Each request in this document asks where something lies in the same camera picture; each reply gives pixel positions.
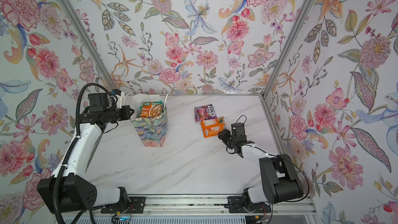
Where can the small purple Fox's candy pack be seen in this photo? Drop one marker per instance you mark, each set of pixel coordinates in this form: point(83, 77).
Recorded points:
point(206, 112)

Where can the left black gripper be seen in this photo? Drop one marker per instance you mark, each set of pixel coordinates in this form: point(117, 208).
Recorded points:
point(126, 114)

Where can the green orange noodle snack pack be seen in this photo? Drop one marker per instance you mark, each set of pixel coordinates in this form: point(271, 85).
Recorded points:
point(151, 109)

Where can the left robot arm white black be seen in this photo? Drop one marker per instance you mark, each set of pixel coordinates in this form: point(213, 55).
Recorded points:
point(67, 189)

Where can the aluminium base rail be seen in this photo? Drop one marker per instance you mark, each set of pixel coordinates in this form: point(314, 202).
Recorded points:
point(152, 205)

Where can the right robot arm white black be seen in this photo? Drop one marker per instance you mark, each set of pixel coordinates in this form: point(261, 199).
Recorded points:
point(280, 181)

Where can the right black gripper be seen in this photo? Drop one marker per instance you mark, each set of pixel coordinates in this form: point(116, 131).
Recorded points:
point(224, 135)

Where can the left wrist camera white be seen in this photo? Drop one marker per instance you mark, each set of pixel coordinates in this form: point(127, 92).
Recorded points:
point(120, 97)

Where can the floral paper gift bag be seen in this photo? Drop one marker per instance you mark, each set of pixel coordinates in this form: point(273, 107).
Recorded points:
point(151, 131)

